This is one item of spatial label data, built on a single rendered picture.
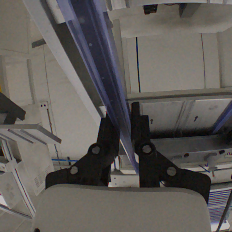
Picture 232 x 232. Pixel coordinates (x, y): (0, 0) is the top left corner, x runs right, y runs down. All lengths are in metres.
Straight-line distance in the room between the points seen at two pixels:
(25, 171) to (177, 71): 2.03
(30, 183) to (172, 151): 1.09
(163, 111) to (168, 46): 1.79
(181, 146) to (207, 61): 1.87
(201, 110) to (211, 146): 0.14
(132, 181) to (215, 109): 0.44
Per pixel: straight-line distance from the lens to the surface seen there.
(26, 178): 1.26
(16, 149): 1.16
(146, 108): 0.30
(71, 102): 2.26
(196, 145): 0.43
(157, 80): 1.99
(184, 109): 0.32
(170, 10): 0.73
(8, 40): 1.21
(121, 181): 0.64
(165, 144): 0.41
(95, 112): 0.30
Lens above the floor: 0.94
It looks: 12 degrees up
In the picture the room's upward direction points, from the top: 174 degrees clockwise
